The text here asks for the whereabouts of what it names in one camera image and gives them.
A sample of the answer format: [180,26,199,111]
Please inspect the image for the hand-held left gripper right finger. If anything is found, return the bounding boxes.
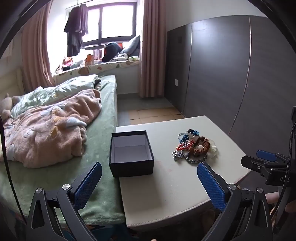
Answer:
[197,162,274,241]

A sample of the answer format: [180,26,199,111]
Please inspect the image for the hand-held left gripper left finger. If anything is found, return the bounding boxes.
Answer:
[28,162,102,241]

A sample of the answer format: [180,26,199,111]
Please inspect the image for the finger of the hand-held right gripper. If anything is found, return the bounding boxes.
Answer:
[256,150,281,163]
[241,155,269,173]

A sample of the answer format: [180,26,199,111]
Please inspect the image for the pile of mixed jewelry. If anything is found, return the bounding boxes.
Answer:
[172,128,219,164]

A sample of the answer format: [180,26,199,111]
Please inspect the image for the black gift box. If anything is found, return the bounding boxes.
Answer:
[109,130,154,178]

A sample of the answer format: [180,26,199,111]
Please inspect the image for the white table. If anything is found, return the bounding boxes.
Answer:
[115,115,252,232]

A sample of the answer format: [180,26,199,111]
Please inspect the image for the green sheeted bed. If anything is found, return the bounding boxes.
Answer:
[0,75,126,226]

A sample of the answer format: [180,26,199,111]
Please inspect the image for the pink fleece blanket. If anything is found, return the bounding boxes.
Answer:
[0,89,102,168]

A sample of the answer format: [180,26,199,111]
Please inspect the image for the dark grey wardrobe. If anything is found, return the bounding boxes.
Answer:
[165,15,296,164]

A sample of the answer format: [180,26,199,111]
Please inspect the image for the flattened cardboard sheets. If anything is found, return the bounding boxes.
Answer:
[128,107,182,126]

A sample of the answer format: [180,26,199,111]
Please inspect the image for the green floral pillow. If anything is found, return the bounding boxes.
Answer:
[10,74,101,117]

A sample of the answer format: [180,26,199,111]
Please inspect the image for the beige plush toy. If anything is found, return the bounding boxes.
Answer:
[0,93,22,119]

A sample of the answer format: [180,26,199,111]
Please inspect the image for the patterned window seat cushion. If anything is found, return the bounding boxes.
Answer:
[53,59,140,86]

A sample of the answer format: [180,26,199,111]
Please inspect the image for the heap of soft toys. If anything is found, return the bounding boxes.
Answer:
[55,56,84,73]

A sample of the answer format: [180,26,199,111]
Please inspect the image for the black bag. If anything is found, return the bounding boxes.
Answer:
[102,42,123,63]

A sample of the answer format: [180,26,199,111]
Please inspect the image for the small white rack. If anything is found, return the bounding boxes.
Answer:
[84,44,106,61]

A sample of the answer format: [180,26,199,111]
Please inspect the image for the pink curtain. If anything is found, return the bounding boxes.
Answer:
[21,2,55,88]
[138,0,167,98]

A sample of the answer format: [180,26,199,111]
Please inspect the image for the grey pillow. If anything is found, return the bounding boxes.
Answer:
[120,35,141,58]

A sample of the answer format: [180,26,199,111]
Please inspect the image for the dark hanging clothes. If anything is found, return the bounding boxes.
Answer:
[64,4,89,56]

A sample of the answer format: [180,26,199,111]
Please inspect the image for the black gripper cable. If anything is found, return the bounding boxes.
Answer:
[0,115,25,217]
[274,123,296,233]

